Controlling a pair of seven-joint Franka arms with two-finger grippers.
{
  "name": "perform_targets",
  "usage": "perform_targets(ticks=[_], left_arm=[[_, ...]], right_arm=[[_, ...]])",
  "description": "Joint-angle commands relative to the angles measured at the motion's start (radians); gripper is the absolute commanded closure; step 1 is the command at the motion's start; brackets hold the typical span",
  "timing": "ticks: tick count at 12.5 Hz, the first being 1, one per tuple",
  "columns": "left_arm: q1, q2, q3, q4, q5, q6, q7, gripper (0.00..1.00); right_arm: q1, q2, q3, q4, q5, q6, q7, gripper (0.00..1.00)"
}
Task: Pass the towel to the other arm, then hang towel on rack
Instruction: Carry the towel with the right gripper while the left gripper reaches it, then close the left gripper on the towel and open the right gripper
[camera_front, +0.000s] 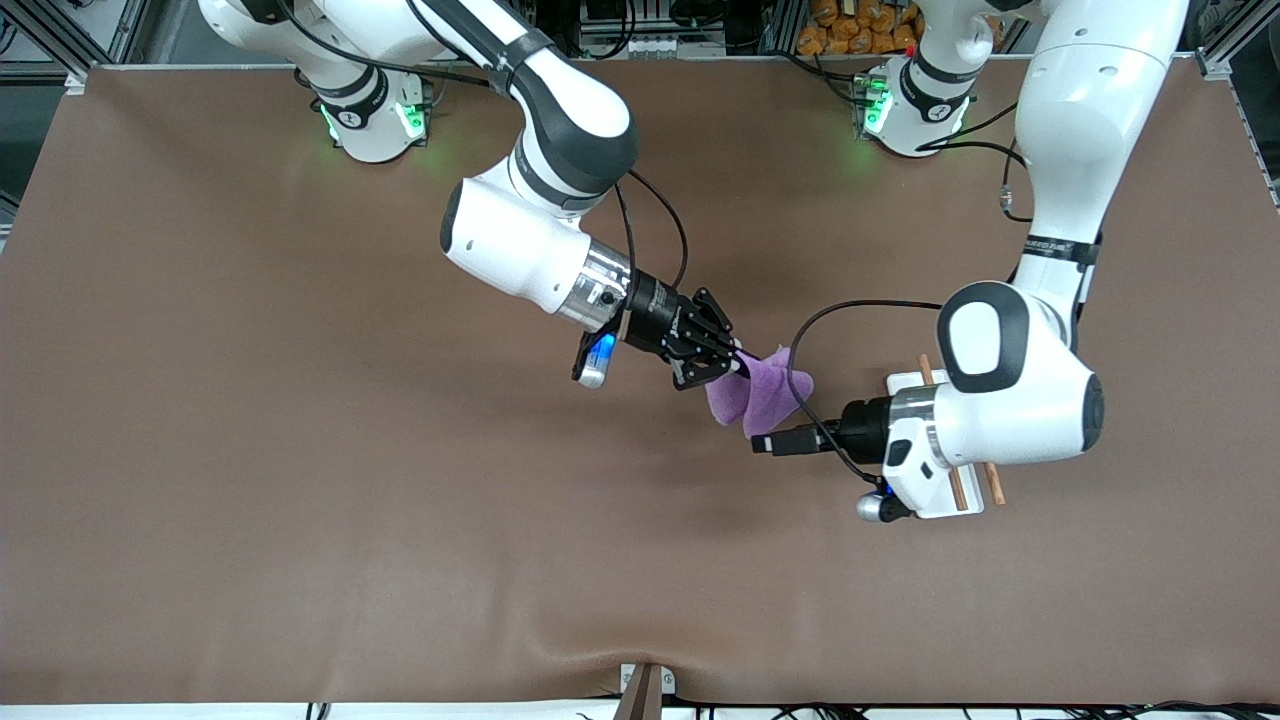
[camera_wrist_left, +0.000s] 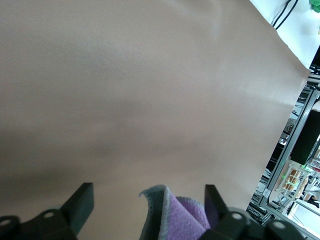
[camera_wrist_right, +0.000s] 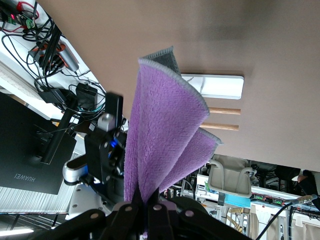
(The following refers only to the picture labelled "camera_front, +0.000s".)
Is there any purple towel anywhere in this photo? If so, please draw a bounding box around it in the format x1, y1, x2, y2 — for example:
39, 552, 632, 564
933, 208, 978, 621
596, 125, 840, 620
705, 345, 816, 439

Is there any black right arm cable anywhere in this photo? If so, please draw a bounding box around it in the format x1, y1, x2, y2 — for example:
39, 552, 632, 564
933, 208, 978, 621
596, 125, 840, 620
612, 168, 693, 293

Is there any bag of orange items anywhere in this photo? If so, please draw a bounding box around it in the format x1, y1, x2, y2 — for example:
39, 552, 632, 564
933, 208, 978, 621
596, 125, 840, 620
797, 0, 926, 57

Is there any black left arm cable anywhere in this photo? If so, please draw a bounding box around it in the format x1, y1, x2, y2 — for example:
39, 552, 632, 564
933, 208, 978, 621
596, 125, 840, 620
788, 298, 946, 493

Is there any white rack with wooden rods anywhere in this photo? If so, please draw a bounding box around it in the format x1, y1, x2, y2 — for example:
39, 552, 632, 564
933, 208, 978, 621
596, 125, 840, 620
886, 353, 1007, 520

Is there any white bracket with brown strap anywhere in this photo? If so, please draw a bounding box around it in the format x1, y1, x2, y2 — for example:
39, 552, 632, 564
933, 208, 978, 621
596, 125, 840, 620
613, 662, 678, 720

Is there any brown table mat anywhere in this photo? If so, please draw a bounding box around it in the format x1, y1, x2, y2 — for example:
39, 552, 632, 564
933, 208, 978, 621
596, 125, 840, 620
0, 55, 1280, 707

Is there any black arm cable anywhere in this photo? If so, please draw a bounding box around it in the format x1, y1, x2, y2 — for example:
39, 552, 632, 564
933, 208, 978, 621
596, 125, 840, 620
612, 168, 693, 293
788, 298, 946, 493

